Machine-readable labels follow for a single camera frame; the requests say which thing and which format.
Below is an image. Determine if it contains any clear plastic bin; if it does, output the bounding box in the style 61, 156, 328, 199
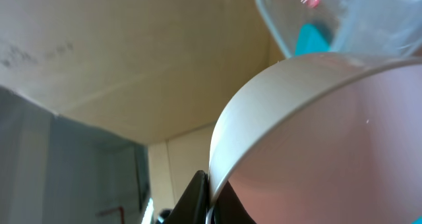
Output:
255, 0, 421, 58

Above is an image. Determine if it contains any teal plastic serving tray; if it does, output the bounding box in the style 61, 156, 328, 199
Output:
294, 24, 330, 56

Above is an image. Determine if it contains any small white plate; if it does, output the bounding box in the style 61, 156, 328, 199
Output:
209, 53, 421, 223

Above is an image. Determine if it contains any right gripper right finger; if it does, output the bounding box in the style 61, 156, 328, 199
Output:
212, 182, 256, 224

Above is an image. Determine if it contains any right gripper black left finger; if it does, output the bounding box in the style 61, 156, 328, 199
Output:
164, 170, 208, 224

